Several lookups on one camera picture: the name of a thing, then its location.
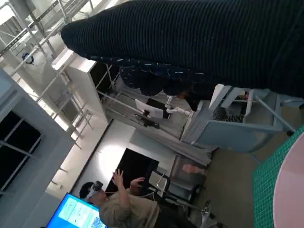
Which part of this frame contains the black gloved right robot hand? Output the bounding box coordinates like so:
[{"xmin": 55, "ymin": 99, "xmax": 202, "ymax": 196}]
[{"xmin": 61, "ymin": 0, "xmax": 304, "ymax": 112}]

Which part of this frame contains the pink bowl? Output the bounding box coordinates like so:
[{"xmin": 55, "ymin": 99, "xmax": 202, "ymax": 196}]
[{"xmin": 273, "ymin": 135, "xmax": 304, "ymax": 228}]

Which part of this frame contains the grey wheeled chair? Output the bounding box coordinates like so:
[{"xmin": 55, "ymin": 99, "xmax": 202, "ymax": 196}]
[{"xmin": 191, "ymin": 84, "xmax": 304, "ymax": 154}]

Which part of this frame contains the green cutting mat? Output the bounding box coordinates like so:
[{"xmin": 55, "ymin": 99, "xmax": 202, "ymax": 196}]
[{"xmin": 251, "ymin": 125, "xmax": 304, "ymax": 228}]

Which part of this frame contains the monitor with bright window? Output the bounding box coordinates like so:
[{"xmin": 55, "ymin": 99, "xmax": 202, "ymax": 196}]
[{"xmin": 46, "ymin": 192, "xmax": 107, "ymax": 228}]

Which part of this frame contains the white shelf cabinet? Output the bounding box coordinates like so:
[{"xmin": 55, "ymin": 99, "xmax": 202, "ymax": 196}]
[{"xmin": 52, "ymin": 47, "xmax": 115, "ymax": 128}]

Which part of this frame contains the person wearing headset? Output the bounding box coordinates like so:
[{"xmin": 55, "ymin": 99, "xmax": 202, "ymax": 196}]
[{"xmin": 79, "ymin": 169, "xmax": 198, "ymax": 228}]

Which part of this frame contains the grey VR headset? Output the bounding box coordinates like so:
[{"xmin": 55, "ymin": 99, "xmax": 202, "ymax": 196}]
[{"xmin": 89, "ymin": 180, "xmax": 105, "ymax": 199}]

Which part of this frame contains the large black screen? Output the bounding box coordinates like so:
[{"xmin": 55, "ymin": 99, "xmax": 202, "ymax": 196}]
[{"xmin": 105, "ymin": 147, "xmax": 160, "ymax": 190}]

